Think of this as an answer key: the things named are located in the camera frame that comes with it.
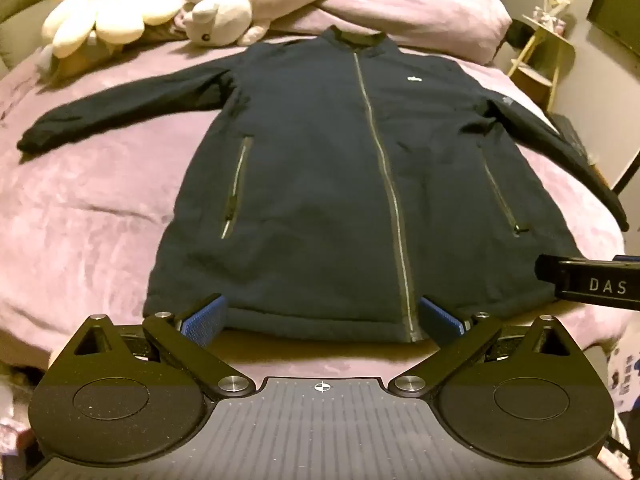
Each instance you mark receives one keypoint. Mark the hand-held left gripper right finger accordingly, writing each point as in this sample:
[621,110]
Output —
[441,318]

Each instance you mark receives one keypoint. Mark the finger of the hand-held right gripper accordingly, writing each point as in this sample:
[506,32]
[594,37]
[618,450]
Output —
[546,266]

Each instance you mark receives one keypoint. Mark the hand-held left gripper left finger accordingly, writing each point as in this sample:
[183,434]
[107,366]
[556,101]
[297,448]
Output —
[205,318]

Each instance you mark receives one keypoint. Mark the navy zip jacket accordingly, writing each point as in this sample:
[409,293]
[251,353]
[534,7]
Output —
[320,185]

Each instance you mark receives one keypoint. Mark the white blue patterned cloth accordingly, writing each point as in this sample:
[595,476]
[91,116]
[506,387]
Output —
[625,372]

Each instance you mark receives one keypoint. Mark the dark bag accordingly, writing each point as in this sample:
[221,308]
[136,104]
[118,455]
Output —
[575,135]

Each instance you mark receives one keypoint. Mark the bed with pink blanket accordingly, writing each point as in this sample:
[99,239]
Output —
[90,220]

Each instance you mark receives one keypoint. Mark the yellow wooden stool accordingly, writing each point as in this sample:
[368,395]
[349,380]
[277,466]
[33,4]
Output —
[542,52]

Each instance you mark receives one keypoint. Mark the wrapped bouquet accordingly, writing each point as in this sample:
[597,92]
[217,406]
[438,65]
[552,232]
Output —
[555,2]

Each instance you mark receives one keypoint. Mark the pink pillow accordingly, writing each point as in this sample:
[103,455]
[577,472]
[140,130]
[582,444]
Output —
[430,15]

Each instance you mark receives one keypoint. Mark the white bunny plush toy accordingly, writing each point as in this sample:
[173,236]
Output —
[235,5]

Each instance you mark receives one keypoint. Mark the white flower plush toy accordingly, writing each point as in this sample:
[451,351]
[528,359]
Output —
[110,5]

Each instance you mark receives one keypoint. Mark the grey bed headboard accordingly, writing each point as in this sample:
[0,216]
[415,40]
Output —
[22,5]

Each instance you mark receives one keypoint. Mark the wall-mounted television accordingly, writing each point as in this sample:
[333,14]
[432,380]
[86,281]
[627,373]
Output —
[617,7]

